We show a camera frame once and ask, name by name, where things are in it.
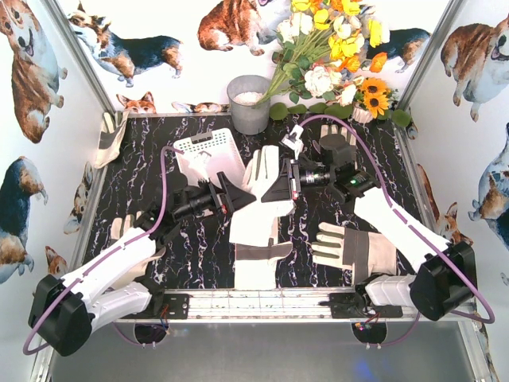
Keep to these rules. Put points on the artificial flower bouquet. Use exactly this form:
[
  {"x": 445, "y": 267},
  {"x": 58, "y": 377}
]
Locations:
[{"x": 321, "y": 48}]

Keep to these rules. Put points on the right front work glove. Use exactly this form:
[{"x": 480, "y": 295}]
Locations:
[{"x": 363, "y": 253}]

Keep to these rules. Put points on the right back work glove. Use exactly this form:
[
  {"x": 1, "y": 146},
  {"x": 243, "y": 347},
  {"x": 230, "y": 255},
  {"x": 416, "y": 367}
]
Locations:
[{"x": 334, "y": 129}]

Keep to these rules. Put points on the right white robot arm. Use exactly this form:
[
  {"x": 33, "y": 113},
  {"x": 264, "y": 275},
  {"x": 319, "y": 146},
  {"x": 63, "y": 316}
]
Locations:
[{"x": 401, "y": 263}]

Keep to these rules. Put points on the grey metal bucket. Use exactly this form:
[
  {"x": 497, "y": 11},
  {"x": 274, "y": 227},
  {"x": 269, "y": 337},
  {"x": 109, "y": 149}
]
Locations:
[{"x": 249, "y": 108}]

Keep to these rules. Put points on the small sunflower pot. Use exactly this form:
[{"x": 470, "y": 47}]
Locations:
[{"x": 374, "y": 99}]

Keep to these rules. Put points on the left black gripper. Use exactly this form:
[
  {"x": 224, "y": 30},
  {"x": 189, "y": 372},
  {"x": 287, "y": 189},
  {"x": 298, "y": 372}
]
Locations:
[{"x": 216, "y": 195}]

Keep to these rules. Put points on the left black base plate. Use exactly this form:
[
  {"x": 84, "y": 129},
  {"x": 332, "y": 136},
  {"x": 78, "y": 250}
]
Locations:
[{"x": 173, "y": 306}]

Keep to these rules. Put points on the front aluminium rail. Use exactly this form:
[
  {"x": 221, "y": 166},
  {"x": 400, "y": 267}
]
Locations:
[{"x": 286, "y": 305}]

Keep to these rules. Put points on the white perforated storage basket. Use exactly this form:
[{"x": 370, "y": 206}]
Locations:
[{"x": 203, "y": 156}]

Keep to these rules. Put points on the left back corner glove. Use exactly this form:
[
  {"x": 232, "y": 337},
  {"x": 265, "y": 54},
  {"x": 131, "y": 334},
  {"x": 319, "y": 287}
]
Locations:
[{"x": 112, "y": 130}]

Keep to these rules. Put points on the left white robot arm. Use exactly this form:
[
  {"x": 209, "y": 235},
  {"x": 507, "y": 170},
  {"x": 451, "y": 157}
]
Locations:
[{"x": 67, "y": 310}]

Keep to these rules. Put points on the white work glove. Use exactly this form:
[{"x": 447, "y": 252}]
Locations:
[{"x": 254, "y": 228}]

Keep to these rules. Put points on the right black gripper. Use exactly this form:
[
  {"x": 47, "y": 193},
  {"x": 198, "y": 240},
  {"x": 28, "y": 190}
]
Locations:
[{"x": 291, "y": 180}]

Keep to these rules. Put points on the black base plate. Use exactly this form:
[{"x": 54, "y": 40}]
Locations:
[
  {"x": 353, "y": 305},
  {"x": 173, "y": 306}
]

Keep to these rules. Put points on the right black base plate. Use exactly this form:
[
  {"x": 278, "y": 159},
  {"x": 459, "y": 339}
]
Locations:
[{"x": 353, "y": 305}]

